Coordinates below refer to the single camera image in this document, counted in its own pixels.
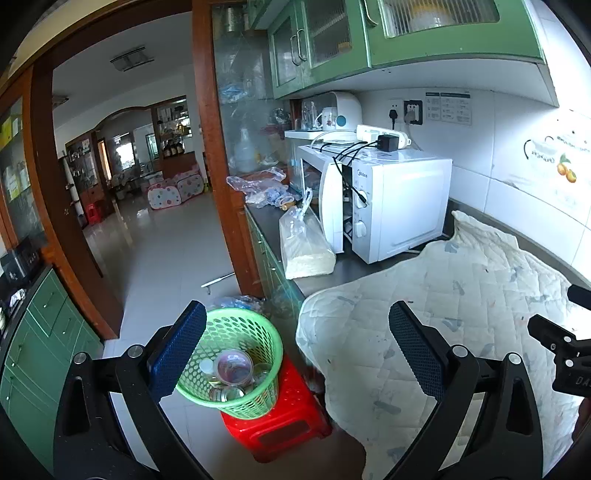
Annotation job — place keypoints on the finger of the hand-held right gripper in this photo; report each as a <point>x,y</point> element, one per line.
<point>549,328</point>
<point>579,295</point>

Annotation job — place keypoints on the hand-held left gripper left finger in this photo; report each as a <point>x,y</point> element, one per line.
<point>178,355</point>

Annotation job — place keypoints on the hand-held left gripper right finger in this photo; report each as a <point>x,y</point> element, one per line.
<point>415,355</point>

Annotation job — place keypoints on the green plastic basket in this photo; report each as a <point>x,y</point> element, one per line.
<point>258,332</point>

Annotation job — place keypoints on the white round lid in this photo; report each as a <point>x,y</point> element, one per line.
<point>207,367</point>

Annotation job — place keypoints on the metal can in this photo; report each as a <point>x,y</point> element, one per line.
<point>226,393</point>

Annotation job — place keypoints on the white quilted mat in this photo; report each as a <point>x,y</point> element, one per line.
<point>461,314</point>

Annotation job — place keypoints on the clear plastic bags pile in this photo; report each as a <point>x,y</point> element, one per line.
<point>240,303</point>

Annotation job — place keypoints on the metal rod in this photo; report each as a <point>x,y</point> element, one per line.
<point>218,279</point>

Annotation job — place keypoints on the clear glass jar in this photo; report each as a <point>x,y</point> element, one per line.
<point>262,373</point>

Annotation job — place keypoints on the red plastic stool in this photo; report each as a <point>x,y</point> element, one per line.
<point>286,415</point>

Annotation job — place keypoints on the green counter base cabinet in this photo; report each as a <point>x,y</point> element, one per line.
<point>272,267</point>

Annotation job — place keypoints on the white microwave oven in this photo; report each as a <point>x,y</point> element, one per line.
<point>401,203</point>

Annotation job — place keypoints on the clear bag of white grains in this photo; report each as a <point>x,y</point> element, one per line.
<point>304,249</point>

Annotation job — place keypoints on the small red stool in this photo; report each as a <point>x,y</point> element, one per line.
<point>94,214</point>

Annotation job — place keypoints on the polka dot play tent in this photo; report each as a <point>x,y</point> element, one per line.
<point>178,189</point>

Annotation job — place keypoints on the crumpled clear plastic bags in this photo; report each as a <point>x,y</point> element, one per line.
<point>263,187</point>

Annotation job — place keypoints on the dark wooden display cabinet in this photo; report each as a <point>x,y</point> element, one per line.
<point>85,170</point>

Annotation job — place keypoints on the black charger plug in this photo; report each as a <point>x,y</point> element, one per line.
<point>388,142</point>

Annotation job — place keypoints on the wooden bottle shelf cabinet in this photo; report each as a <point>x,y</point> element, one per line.
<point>175,138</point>

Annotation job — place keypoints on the wooden glass display cabinet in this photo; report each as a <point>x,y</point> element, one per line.
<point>27,184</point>

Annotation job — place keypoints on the white power strip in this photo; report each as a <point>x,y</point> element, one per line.
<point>369,131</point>

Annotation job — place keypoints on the white appliance tray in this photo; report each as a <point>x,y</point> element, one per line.
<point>304,134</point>

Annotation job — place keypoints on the floral white mug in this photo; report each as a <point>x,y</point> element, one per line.
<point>327,119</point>

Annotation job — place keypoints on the white countertop appliance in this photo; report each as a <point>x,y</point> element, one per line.
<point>348,110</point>

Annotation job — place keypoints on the ceiling light fixture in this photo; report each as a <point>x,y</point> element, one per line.
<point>131,57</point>

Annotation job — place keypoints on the orange fruit wall decal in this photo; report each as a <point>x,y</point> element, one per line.
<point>565,168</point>

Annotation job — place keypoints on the wooden door post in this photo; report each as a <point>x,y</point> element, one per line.
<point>217,138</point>

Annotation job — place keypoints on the white wall label sticker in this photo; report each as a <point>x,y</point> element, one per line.
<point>450,107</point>

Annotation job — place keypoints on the black wall socket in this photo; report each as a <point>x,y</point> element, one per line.
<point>413,110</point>

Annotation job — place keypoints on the white wall socket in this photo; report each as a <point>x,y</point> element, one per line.
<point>395,110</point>

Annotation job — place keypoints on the green wall cabinet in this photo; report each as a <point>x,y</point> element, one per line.
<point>415,41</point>

